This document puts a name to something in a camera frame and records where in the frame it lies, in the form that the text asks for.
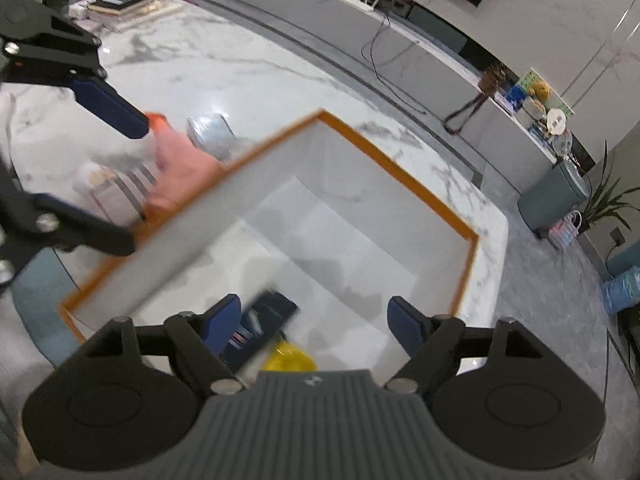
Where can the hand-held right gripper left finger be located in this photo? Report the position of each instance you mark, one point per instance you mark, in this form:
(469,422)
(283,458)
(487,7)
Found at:
(225,319)

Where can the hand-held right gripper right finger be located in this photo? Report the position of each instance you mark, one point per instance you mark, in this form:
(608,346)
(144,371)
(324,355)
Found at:
(406,325)

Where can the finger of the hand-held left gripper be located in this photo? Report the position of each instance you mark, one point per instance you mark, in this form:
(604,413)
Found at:
(115,105)
(90,227)

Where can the dark blue bottle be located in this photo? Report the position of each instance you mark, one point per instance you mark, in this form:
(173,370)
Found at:
(270,310)

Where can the yellow tape measure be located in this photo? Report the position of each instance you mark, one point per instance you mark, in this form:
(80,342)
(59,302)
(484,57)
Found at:
(290,357)

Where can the orange cardboard box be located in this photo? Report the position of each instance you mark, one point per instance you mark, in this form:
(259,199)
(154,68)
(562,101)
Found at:
(350,260)

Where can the pink plastic cup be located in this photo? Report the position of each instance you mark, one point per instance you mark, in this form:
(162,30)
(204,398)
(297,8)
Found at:
(185,170)

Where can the shiny box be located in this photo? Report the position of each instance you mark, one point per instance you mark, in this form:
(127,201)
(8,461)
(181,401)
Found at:
(212,135)

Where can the plaid case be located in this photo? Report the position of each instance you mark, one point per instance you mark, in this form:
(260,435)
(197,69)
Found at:
(115,190)

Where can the blue grey chair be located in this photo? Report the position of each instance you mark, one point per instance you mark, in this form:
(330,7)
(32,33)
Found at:
(40,305)

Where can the stack of books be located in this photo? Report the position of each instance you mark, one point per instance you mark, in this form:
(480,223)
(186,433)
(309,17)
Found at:
(150,12)

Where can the woven pastel bag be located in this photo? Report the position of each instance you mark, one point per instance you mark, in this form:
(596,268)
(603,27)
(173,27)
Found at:
(565,232)

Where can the grey trash can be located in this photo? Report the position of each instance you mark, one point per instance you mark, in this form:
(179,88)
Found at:
(550,200)

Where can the blue water jug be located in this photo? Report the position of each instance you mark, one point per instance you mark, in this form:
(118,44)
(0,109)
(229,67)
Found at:
(622,292)

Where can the long leaf potted plant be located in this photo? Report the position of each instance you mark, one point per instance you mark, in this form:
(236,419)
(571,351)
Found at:
(607,200)

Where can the decorative plate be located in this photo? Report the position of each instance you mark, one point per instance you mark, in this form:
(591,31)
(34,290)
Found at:
(562,144)

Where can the colourful picture board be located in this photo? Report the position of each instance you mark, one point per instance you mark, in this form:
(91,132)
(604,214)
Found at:
(525,82)

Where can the teddy bear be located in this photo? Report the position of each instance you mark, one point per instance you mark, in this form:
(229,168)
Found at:
(541,91)

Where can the wall socket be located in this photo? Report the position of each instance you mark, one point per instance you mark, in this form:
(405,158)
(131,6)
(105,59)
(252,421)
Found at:
(619,236)

